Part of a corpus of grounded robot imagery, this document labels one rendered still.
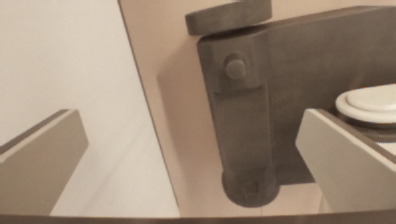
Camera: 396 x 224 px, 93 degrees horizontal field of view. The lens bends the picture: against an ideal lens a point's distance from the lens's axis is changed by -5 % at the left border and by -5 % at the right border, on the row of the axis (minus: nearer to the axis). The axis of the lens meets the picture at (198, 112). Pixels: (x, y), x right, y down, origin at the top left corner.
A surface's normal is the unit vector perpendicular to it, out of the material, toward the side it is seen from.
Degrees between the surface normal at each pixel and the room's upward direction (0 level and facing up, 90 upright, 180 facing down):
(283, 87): 0
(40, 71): 90
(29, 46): 90
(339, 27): 0
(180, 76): 0
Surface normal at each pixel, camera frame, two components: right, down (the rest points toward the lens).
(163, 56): -0.12, 0.47
